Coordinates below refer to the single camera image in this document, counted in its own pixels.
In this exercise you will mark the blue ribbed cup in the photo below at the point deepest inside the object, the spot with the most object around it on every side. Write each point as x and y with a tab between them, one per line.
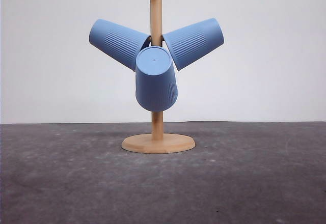
155	80
120	43
190	42

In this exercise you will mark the wooden cup tree stand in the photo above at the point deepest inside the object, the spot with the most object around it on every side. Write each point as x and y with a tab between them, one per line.
157	142

